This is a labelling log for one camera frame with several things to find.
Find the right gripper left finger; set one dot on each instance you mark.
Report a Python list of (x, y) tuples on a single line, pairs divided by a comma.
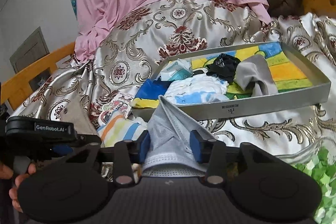
[(127, 153)]

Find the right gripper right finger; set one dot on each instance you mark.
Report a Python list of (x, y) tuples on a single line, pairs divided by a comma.
[(213, 153)]

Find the striped pastel towel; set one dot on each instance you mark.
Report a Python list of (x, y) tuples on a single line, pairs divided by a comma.
[(118, 128)]

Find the grey face mask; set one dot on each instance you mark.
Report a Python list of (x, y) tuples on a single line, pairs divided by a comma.
[(170, 154)]

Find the white blue baby socks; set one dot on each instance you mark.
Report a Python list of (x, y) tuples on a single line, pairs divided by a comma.
[(196, 90)]

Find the black sock with text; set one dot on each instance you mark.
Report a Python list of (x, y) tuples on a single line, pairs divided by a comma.
[(224, 67)]

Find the white tissue packet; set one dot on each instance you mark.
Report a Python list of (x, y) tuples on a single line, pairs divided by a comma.
[(176, 70)]

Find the grey cloth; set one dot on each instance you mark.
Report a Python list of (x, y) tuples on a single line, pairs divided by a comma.
[(254, 71)]

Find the printed cartoon pouch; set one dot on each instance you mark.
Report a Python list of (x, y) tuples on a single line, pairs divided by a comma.
[(121, 102)]

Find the person left hand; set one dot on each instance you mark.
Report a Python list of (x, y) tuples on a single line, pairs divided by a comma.
[(7, 173)]

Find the grey tray with drawing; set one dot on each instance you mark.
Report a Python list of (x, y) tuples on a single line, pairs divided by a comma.
[(299, 82)]

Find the grey door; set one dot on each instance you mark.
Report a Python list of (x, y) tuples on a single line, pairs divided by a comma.
[(31, 50)]

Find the floral satin bed cover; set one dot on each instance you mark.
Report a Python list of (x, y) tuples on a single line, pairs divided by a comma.
[(126, 59)]

